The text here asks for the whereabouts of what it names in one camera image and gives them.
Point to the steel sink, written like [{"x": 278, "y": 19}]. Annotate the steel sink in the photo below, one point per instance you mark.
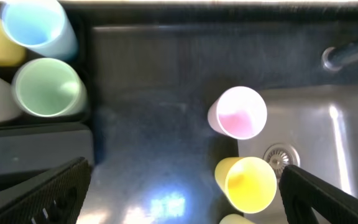
[{"x": 315, "y": 124}]

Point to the steel tap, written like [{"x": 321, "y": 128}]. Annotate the steel tap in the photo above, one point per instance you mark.
[{"x": 350, "y": 54}]

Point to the black tray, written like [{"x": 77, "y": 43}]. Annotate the black tray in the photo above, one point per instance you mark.
[{"x": 36, "y": 146}]

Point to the blue cup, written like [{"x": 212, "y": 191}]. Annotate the blue cup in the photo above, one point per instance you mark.
[{"x": 36, "y": 25}]

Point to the pink cup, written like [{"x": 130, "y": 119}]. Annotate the pink cup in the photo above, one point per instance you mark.
[{"x": 241, "y": 112}]

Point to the green cup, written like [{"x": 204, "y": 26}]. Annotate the green cup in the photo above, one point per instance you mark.
[{"x": 45, "y": 87}]

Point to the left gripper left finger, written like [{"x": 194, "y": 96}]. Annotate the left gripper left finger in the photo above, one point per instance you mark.
[{"x": 42, "y": 196}]

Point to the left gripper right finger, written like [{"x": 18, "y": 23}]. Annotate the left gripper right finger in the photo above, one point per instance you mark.
[{"x": 322, "y": 199}]

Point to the white cup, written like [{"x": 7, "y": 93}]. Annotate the white cup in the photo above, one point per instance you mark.
[{"x": 235, "y": 219}]

